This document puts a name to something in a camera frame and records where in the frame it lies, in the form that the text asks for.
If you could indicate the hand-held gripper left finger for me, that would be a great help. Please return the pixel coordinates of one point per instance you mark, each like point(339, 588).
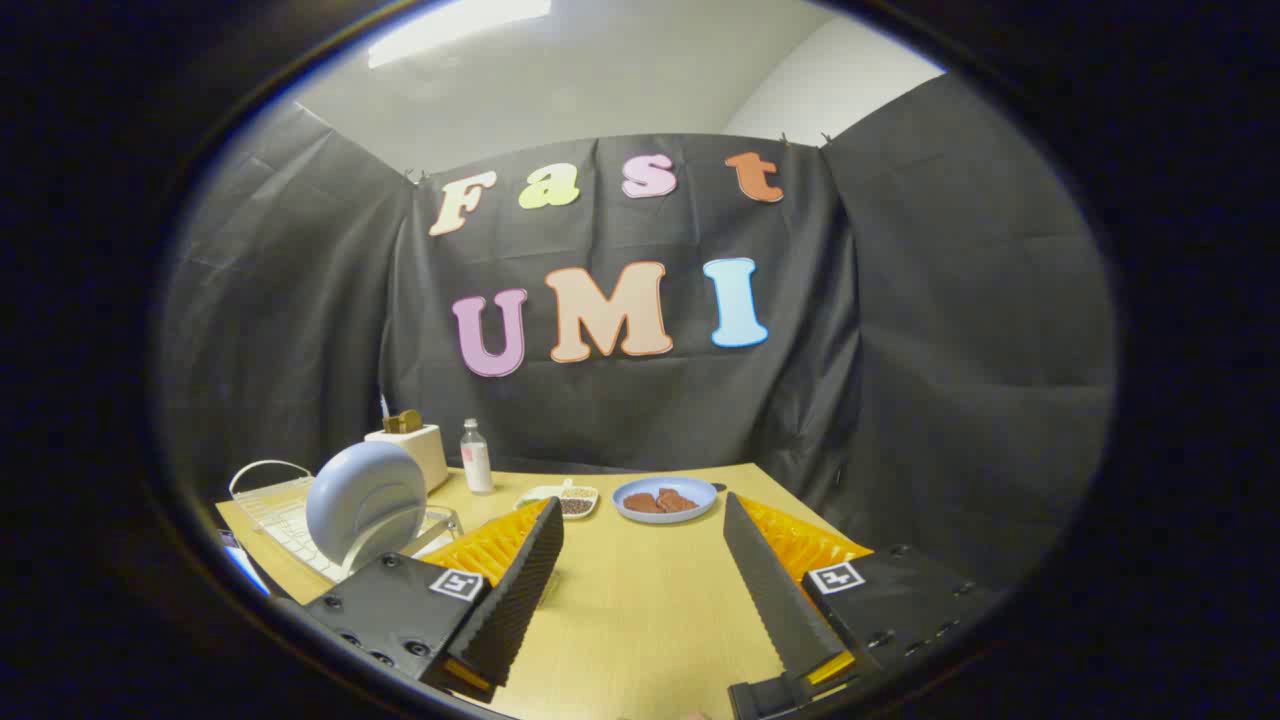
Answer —
point(520, 580)

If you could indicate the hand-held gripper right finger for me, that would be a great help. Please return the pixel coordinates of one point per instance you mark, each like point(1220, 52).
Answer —
point(770, 590)

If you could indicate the white utensil basket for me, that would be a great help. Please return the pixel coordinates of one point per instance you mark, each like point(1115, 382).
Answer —
point(425, 455)

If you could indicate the blue-grey round plate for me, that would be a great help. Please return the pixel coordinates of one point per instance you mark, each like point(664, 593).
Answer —
point(365, 500)

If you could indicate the golden brown spoon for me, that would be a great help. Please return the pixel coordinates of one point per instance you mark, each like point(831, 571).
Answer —
point(403, 422)

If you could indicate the white divided snack dish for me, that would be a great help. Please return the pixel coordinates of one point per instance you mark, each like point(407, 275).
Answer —
point(560, 498)

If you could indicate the blue dish with biscuits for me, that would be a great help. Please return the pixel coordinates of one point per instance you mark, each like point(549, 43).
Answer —
point(690, 488)

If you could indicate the small clear bottle pink label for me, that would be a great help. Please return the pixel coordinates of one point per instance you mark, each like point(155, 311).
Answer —
point(476, 462)

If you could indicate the brown biscuit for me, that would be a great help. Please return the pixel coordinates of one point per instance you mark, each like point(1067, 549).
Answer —
point(640, 503)
point(678, 501)

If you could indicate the thin white stick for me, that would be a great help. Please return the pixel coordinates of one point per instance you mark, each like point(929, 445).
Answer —
point(384, 408)

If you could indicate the black backdrop cloth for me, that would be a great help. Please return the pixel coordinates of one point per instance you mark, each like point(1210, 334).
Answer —
point(900, 350)

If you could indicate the blue and white object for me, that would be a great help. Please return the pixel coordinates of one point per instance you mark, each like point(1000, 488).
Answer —
point(243, 566)

